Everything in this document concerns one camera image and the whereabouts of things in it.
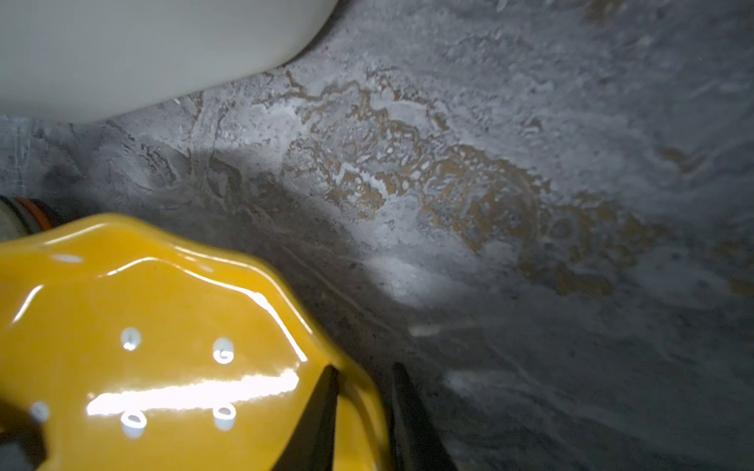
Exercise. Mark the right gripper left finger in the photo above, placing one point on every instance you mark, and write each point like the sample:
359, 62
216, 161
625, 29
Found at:
312, 445

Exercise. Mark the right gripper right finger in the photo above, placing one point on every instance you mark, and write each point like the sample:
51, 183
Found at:
415, 443

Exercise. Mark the yellow dotted scalloped plate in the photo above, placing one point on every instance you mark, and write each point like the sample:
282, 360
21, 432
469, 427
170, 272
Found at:
126, 348

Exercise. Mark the white plastic bin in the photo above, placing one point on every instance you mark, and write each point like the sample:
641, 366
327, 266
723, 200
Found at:
85, 61

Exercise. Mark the orange rimmed plate underneath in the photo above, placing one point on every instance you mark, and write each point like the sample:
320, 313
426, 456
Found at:
22, 217

